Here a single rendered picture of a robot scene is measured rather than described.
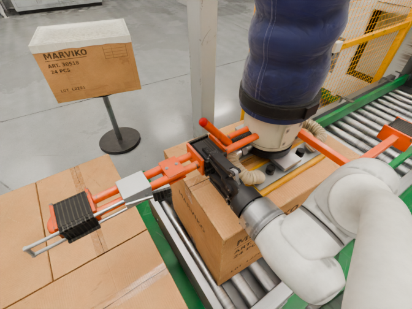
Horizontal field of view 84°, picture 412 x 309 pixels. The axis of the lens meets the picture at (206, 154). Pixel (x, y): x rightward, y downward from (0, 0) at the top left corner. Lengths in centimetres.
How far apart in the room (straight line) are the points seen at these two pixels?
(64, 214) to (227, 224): 40
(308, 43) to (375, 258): 42
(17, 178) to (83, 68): 118
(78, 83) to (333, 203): 176
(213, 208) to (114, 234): 61
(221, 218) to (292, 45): 46
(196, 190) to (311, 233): 38
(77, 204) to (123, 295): 56
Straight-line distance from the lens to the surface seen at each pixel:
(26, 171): 257
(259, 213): 50
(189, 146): 63
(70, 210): 59
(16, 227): 142
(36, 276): 124
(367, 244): 29
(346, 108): 190
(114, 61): 185
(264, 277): 106
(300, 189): 79
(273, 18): 57
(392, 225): 32
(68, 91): 196
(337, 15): 59
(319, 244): 48
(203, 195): 72
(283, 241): 48
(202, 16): 161
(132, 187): 58
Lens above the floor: 153
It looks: 45 degrees down
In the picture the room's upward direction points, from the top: straight up
